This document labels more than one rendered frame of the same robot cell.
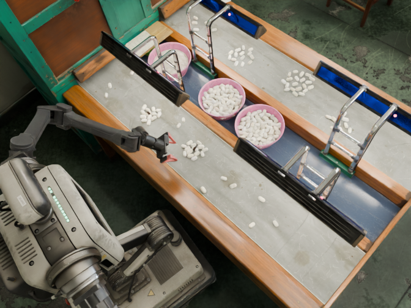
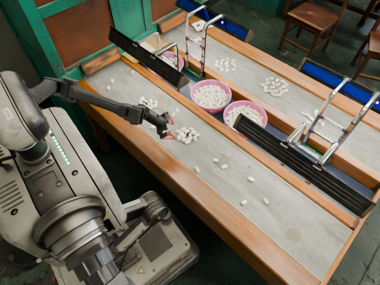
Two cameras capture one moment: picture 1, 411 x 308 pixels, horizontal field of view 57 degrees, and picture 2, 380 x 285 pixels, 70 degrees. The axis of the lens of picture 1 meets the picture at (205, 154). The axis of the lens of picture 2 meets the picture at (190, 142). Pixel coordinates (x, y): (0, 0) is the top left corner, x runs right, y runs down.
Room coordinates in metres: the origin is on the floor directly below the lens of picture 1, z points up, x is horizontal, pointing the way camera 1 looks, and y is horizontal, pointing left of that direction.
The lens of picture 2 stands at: (0.05, 0.21, 2.02)
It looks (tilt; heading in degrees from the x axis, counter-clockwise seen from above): 55 degrees down; 350
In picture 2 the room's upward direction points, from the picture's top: 1 degrees clockwise
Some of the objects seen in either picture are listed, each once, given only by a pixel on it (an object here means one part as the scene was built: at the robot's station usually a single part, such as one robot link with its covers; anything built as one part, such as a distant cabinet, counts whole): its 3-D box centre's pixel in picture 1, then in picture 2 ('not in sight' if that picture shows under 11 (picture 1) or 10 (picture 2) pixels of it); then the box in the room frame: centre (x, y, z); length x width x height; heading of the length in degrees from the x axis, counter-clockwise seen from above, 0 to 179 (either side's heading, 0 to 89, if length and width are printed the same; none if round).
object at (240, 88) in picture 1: (222, 101); (210, 98); (1.30, -0.15, 0.72); 0.27 x 0.27 x 0.10
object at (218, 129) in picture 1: (223, 137); (212, 126); (1.07, -0.11, 0.71); 1.81 x 0.05 x 0.11; 36
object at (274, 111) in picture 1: (259, 129); (244, 121); (1.07, -0.31, 0.72); 0.27 x 0.27 x 0.10
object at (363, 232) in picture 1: (296, 186); (297, 158); (0.57, -0.33, 1.08); 0.62 x 0.08 x 0.07; 36
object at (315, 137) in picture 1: (262, 101); (245, 99); (1.26, -0.38, 0.71); 1.81 x 0.05 x 0.11; 36
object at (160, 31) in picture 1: (145, 41); (145, 49); (1.83, 0.24, 0.77); 0.33 x 0.15 x 0.01; 126
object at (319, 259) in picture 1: (200, 156); (193, 141); (0.96, 0.03, 0.73); 1.81 x 0.30 x 0.02; 36
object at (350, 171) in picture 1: (356, 133); (335, 122); (0.84, -0.73, 0.90); 0.20 x 0.19 x 0.45; 36
